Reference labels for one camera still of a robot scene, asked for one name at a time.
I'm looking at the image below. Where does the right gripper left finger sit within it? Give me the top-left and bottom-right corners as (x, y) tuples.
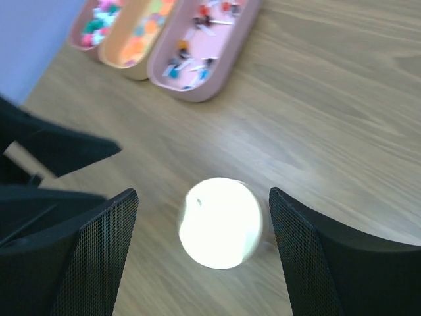
(1, 188), (139, 315)

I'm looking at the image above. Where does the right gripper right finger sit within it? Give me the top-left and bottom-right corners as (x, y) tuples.
(269, 187), (420, 315)

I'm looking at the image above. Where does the white round lid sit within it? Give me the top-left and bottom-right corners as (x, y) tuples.
(178, 177), (261, 270)

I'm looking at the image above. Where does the orange tray of star candies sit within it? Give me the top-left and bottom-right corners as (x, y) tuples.
(99, 0), (176, 80)

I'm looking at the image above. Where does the pink tray of lollipops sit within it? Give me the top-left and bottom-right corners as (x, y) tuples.
(147, 1), (261, 103)

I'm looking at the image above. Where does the clear plastic cup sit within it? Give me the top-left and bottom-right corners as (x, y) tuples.
(245, 184), (275, 257)

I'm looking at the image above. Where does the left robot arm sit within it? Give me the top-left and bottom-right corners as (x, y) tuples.
(1, 99), (121, 244)

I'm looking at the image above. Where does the pink tray of wrapped candies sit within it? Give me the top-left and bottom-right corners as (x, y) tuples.
(68, 1), (126, 61)

